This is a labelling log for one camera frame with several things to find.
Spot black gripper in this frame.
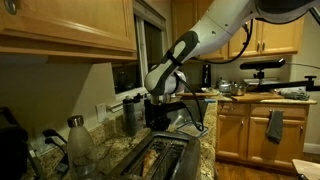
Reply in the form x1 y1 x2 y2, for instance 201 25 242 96
149 109 171 131

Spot toasted bread slice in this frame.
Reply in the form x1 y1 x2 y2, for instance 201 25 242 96
143 149 158 176

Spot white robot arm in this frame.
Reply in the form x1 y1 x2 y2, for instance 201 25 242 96
144 0 320 97

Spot stainless steel two-slot toaster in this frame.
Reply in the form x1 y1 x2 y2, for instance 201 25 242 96
107 131 201 180

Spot dark grey sports bottle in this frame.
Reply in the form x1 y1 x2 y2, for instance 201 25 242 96
123 96 137 137

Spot clear blue-rimmed container lid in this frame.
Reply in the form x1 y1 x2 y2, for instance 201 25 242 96
176 122 208 138

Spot steel pot on counter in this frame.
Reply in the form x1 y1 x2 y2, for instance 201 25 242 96
230 83 247 96

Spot lower wooden base cabinet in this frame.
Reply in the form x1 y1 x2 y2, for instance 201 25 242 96
216 102 309 172

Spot wooden board by sink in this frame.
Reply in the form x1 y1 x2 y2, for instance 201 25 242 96
231 93 283 102

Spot grey hanging dish towel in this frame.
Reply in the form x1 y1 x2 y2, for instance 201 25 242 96
266 110 283 144

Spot upper corner wooden cabinets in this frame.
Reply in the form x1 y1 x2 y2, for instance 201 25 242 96
171 0 304 62

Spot black coffee maker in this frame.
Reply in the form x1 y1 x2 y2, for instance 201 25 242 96
0 106 46 180

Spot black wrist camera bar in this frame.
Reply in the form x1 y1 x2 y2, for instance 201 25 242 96
146 102 186 117

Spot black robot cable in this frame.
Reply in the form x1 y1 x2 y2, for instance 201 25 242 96
173 8 320 133

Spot white wall power outlet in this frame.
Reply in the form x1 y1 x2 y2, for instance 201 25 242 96
96 103 107 122

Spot upper wooden wall cabinet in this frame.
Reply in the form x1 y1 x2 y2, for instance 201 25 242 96
0 0 137 63

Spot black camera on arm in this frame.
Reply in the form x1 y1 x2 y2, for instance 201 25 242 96
240 58 320 92

